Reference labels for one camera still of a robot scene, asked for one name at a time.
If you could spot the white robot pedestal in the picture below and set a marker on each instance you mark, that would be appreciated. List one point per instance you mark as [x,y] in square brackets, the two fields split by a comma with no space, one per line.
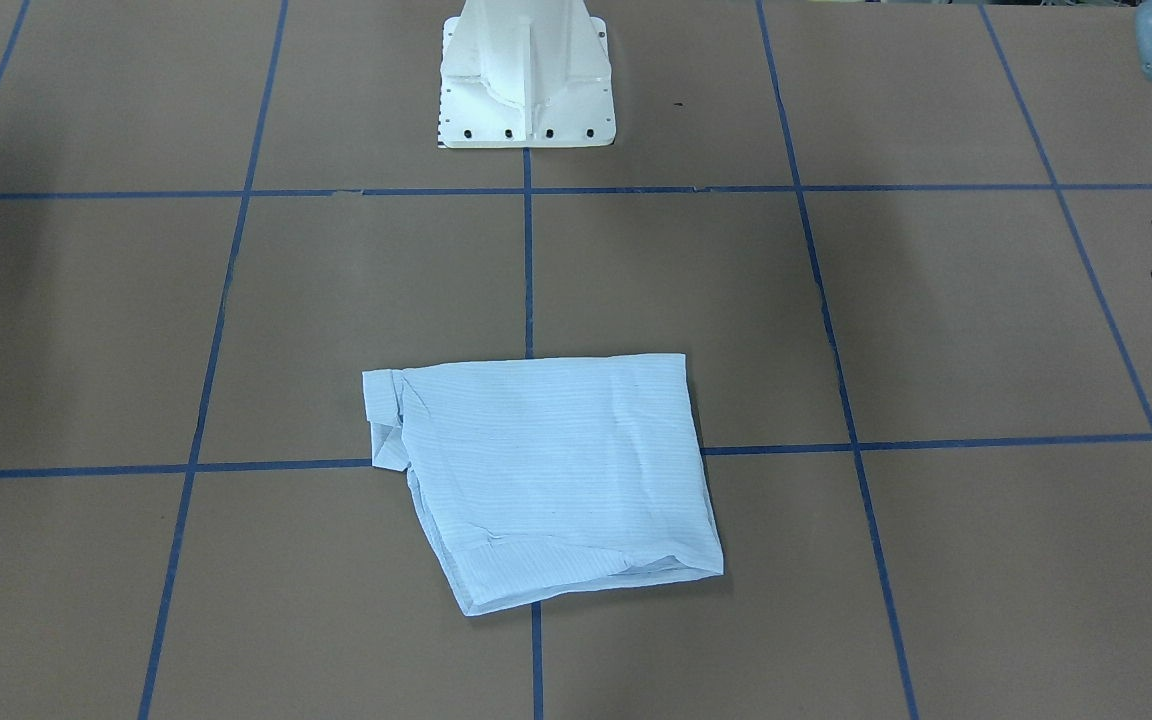
[525,75]

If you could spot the light blue shirt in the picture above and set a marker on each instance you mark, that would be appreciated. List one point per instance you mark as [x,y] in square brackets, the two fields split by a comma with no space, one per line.
[541,477]

